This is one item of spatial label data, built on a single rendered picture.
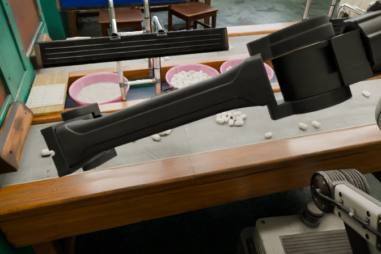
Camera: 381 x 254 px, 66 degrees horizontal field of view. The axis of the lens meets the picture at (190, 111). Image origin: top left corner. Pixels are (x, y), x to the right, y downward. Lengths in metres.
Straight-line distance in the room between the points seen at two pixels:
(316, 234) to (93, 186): 0.81
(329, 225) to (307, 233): 0.10
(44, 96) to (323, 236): 1.24
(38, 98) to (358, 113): 1.36
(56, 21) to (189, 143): 2.92
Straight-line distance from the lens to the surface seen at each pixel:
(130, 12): 3.39
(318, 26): 0.36
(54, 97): 1.37
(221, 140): 1.11
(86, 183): 0.97
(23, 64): 1.49
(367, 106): 1.51
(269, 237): 1.20
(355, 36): 0.36
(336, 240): 1.28
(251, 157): 1.03
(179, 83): 1.43
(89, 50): 0.99
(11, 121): 1.15
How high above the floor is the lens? 1.48
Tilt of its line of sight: 36 degrees down
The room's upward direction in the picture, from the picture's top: 1 degrees clockwise
